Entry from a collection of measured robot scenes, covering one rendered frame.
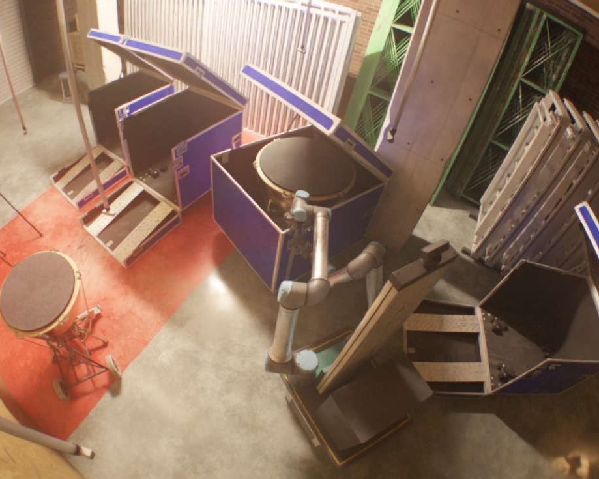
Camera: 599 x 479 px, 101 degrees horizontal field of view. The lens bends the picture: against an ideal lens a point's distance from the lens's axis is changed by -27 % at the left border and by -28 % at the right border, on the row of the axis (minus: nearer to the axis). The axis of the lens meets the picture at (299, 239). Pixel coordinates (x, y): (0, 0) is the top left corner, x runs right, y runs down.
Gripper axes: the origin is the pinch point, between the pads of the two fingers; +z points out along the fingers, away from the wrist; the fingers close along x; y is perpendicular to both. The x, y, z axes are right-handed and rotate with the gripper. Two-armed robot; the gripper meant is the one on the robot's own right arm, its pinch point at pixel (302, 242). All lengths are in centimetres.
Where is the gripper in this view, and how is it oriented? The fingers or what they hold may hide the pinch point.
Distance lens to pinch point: 252.5
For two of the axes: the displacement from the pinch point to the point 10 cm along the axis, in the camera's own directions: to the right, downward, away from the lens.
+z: -6.2, -6.5, 4.4
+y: 1.4, -6.4, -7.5
